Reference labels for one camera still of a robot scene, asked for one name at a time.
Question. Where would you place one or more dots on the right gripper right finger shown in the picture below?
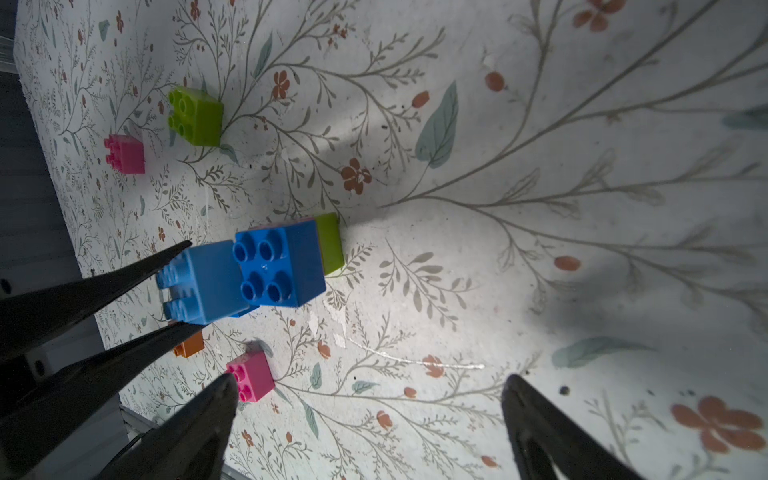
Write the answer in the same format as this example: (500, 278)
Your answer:
(545, 441)

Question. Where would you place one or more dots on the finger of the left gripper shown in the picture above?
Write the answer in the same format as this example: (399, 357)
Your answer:
(31, 319)
(46, 417)

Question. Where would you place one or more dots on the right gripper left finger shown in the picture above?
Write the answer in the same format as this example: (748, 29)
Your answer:
(190, 445)

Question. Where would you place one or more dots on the light blue long lego brick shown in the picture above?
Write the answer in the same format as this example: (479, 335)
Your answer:
(204, 285)

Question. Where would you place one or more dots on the green lego brick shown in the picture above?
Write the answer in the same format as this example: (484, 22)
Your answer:
(196, 116)
(329, 241)

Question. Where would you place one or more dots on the pink lego brick lower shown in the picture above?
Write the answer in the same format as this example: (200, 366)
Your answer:
(253, 376)

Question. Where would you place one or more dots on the pink lego brick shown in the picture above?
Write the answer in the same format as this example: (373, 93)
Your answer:
(253, 376)
(125, 154)

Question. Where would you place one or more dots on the orange lego brick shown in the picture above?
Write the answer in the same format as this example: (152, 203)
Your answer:
(191, 346)

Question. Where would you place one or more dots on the pink lego brick upper left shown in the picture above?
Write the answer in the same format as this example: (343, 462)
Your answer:
(125, 154)

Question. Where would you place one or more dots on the floral table mat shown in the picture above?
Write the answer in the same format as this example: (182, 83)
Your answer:
(570, 191)

